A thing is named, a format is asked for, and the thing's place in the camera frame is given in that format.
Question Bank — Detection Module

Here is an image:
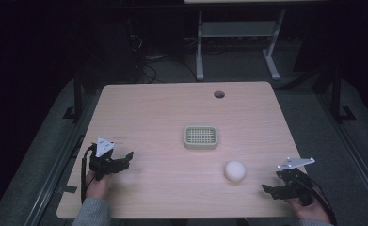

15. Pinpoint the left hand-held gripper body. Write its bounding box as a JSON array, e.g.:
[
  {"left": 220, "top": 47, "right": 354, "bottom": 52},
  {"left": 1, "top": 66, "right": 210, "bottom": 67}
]
[{"left": 88, "top": 136, "right": 125, "bottom": 182}]

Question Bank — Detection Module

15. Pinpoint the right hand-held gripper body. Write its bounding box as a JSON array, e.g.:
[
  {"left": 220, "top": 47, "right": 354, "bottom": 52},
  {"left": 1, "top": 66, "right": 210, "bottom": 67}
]
[{"left": 275, "top": 157, "right": 316, "bottom": 207}]

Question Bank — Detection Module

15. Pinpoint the white round soap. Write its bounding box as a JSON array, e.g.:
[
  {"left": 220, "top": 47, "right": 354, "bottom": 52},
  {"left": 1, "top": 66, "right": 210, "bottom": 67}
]
[{"left": 224, "top": 160, "right": 247, "bottom": 183}]

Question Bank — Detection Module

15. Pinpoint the green soap dish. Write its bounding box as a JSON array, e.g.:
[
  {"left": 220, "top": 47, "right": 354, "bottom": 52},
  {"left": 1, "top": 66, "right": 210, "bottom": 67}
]
[{"left": 183, "top": 125, "right": 219, "bottom": 151}]

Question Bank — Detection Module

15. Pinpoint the person's left hand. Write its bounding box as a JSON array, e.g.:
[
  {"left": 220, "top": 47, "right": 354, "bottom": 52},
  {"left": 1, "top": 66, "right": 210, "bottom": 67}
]
[{"left": 85, "top": 170, "right": 112, "bottom": 201}]

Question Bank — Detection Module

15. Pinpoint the person's right hand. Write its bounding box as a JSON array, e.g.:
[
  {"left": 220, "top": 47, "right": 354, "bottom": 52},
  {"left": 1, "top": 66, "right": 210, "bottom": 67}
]
[{"left": 286, "top": 198, "right": 332, "bottom": 224}]

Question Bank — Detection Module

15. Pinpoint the dark tape strip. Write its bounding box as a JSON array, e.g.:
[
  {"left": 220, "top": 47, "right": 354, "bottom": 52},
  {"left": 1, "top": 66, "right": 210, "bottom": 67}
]
[{"left": 56, "top": 185, "right": 78, "bottom": 195}]

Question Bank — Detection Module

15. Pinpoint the black metal stand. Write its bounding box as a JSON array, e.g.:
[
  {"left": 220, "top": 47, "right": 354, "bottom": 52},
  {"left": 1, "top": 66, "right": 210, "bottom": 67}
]
[
  {"left": 62, "top": 67, "right": 85, "bottom": 122},
  {"left": 312, "top": 64, "right": 358, "bottom": 124}
]

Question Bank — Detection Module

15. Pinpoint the left hand-held gripper black cable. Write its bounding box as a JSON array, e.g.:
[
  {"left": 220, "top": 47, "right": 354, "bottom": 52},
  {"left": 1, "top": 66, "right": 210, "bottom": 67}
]
[{"left": 80, "top": 143, "right": 97, "bottom": 205}]

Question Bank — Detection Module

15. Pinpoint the hand-held gripper black cable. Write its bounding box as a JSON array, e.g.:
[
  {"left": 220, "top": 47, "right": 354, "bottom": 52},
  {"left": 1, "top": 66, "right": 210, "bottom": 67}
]
[
  {"left": 80, "top": 143, "right": 97, "bottom": 205},
  {"left": 307, "top": 177, "right": 339, "bottom": 226}
]

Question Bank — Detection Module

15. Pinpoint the right hand-held gripper black cable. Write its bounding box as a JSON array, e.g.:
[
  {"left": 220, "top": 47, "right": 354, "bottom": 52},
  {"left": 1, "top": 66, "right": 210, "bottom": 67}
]
[{"left": 307, "top": 177, "right": 339, "bottom": 226}]

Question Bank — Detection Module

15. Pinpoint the bundle of floor cables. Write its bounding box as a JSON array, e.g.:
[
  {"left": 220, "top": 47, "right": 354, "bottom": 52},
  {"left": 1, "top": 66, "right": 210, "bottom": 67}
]
[{"left": 126, "top": 15, "right": 199, "bottom": 85}]

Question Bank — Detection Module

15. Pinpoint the white metal desk frame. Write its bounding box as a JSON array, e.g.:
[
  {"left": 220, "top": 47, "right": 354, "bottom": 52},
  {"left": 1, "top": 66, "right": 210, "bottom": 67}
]
[{"left": 195, "top": 8, "right": 287, "bottom": 82}]

